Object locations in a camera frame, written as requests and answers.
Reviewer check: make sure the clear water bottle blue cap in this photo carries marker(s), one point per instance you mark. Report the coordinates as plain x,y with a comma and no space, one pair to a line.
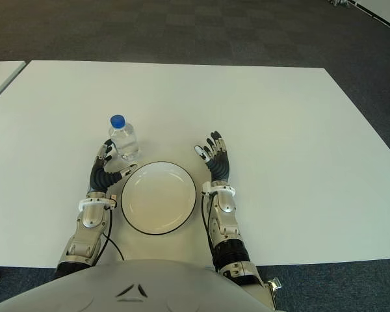
123,139

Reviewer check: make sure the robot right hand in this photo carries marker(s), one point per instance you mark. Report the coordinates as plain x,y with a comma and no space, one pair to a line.
220,165

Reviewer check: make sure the chair base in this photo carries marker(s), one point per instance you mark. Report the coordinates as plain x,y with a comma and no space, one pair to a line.
339,2

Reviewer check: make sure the white plate black rim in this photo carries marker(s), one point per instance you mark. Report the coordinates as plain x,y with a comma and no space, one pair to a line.
159,198

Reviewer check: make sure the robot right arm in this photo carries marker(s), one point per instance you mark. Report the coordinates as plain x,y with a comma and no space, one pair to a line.
226,224

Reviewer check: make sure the metal bracket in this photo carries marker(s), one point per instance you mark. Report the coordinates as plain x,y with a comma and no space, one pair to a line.
275,283

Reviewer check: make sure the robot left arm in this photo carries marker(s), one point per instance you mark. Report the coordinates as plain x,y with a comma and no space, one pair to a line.
91,221

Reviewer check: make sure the white background table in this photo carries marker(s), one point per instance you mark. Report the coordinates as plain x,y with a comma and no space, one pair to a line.
386,9

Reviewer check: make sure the grey robot torso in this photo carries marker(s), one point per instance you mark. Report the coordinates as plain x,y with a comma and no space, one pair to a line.
133,286

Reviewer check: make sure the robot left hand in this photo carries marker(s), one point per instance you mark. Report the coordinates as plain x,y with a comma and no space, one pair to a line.
99,178

